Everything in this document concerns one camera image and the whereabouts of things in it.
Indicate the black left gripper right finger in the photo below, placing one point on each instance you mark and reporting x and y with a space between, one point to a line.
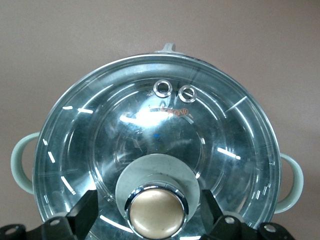
212 220

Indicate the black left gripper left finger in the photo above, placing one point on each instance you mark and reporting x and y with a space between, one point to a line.
82 215

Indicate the glass pot lid with knob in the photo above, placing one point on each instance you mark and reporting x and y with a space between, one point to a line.
175 125

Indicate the brown table cover sheet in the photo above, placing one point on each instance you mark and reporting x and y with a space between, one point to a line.
50 37

